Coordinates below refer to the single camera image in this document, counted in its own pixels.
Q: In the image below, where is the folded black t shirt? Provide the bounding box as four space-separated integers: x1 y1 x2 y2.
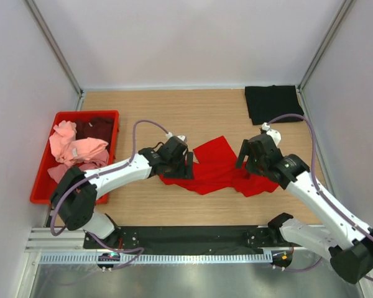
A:
244 85 304 125

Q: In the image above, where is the white slotted cable duct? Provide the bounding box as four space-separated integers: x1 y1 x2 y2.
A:
39 251 272 265

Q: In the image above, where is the light pink t shirt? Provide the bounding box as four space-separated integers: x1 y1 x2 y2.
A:
48 120 109 166

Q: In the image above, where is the dark maroon t shirt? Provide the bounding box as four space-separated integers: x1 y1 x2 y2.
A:
75 117 114 143

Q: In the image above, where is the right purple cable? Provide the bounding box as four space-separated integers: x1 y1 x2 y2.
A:
265 113 373 283

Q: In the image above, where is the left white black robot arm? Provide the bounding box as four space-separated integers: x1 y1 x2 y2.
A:
50 135 193 249

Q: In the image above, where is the red t shirt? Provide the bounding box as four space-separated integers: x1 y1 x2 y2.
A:
160 136 279 197

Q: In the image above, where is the red plastic bin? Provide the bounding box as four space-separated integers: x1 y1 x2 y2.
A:
30 110 119 204

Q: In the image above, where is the aluminium frame post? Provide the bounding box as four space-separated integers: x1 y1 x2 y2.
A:
24 0 83 97
298 0 357 94

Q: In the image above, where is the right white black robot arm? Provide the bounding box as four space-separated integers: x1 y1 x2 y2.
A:
236 133 373 284

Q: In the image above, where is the right aluminium frame post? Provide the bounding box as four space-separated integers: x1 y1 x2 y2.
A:
298 0 357 94

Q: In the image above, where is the dusty pink t shirt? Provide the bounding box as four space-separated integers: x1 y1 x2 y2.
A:
47 150 109 183

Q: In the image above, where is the aluminium front rail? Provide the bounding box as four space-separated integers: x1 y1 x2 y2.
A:
24 225 361 254

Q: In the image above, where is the left aluminium frame post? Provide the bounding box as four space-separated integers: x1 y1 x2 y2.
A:
24 0 83 97

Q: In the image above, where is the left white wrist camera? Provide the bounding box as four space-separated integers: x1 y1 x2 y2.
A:
165 132 187 143

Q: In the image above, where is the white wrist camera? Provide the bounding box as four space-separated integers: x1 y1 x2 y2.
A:
165 132 187 143
260 122 282 147

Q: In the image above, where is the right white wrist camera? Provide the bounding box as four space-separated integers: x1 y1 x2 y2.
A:
260 122 282 147

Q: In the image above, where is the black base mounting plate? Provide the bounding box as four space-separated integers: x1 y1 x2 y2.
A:
83 225 292 250

